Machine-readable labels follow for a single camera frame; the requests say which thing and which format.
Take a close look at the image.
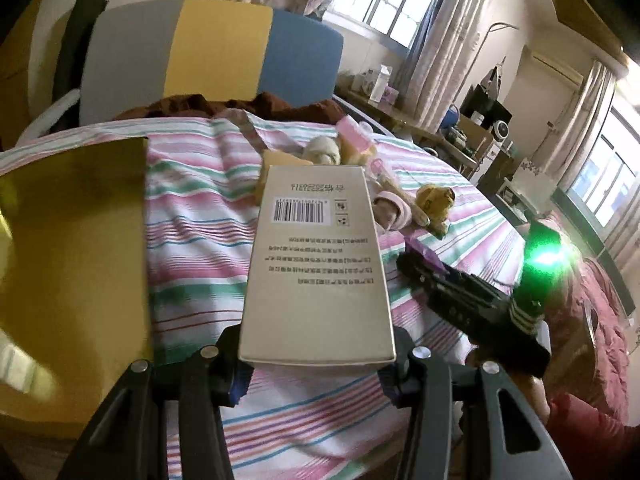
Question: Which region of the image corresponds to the brown teddy bear toy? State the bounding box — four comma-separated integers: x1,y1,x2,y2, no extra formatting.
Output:
416,184,456,240

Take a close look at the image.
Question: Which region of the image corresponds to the beige barcode carton box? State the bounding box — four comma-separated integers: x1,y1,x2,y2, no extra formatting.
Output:
239,165,396,368

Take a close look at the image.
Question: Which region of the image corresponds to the pink baby bottle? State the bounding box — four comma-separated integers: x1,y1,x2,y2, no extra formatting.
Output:
335,116,378,166

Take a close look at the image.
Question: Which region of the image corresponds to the person's right hand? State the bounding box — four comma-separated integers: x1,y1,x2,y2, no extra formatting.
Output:
465,347,551,425

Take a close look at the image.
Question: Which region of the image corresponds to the cluttered wooden desk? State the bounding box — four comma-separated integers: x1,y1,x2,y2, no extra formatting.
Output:
339,64,532,196

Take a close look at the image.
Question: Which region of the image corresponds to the pink green striped bedsheet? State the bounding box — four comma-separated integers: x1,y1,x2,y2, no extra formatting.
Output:
1,112,524,479

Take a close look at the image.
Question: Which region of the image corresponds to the gold rectangular storage box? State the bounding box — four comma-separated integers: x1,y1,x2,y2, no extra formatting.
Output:
1,138,150,425

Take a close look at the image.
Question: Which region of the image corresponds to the white plush toy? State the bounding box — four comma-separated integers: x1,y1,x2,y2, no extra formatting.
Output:
303,136,341,165

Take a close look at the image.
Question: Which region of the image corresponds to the beige patterned curtain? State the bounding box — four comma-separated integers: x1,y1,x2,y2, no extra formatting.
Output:
392,0,494,131

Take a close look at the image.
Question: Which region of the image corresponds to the dark red blanket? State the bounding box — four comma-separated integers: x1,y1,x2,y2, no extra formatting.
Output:
115,92,346,125

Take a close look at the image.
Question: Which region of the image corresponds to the grey yellow blue headboard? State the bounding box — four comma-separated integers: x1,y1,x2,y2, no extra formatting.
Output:
79,0,344,125

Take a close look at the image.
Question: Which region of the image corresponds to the black rolled mat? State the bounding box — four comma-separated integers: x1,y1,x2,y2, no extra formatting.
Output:
52,0,108,102

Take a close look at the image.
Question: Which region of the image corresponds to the white foam bed rail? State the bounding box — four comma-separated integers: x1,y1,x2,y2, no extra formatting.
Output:
15,89,80,148

